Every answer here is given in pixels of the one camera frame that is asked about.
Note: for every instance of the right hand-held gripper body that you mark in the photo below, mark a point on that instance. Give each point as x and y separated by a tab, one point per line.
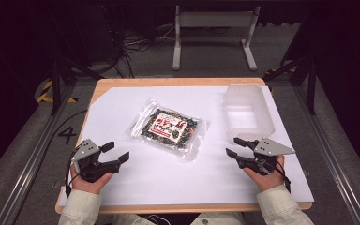
272	147

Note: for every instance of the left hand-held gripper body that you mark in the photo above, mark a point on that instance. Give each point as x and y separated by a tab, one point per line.
86	150

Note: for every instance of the person's right hand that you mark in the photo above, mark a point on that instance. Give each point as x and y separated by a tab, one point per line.
268	182

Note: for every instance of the person's left hand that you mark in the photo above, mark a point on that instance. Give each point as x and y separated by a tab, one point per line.
89	187

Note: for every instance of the translucent white plastic container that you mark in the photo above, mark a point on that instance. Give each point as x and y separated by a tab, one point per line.
247	112

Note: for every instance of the white paper sheet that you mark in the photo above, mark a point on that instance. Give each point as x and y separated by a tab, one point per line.
168	178

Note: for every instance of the clear packet of dark snacks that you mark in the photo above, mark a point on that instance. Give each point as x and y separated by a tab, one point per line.
169	128

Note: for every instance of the yellow black hazard tape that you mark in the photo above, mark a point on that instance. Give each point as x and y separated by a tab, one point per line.
45	93

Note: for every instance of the black metal stand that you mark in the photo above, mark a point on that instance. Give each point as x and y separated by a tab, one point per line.
306	72
56	81

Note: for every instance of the white metal stand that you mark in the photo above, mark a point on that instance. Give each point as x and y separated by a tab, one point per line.
215	20

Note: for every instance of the aluminium floor rail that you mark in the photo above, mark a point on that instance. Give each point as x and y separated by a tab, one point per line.
328	156
31	165

